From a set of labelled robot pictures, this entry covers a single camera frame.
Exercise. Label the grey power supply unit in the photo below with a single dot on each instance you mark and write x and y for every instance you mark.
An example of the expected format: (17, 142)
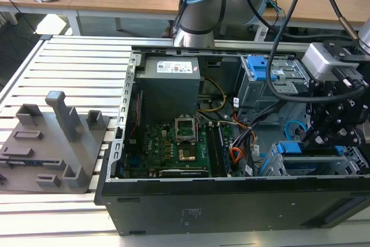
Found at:
(167, 90)

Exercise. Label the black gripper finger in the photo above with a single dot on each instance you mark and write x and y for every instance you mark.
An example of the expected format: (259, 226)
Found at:
(349, 137)
(321, 114)

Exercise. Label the grey metal drive cage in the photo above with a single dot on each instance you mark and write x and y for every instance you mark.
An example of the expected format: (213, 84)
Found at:
(251, 93)

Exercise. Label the hard disk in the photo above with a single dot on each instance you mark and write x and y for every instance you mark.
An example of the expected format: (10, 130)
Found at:
(289, 148)

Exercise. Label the CPU socket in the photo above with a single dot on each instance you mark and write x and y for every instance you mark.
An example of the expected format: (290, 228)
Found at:
(187, 155)

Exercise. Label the black RAM stick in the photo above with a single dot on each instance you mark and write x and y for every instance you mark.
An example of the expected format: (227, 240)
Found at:
(224, 154)
(213, 151)

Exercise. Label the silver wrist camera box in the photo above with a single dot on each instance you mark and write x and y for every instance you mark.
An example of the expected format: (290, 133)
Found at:
(321, 59)

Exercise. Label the empty blue disk carrier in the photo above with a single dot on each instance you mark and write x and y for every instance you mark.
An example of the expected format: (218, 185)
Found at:
(261, 67)

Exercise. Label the grey parts rack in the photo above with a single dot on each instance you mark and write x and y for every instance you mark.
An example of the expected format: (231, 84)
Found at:
(72, 154)

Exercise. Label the black graphics card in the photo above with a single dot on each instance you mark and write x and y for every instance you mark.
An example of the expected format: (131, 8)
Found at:
(185, 173)

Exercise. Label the grey metal disk bay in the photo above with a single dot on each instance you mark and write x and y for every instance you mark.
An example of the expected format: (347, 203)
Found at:
(271, 166)

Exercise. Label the black open PC case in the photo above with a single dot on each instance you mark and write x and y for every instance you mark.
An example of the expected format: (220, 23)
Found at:
(202, 209)

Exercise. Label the green motherboard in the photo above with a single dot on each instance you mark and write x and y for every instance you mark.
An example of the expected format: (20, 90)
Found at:
(159, 148)

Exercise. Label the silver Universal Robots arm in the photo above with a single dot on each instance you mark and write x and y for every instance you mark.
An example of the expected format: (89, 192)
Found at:
(199, 12)

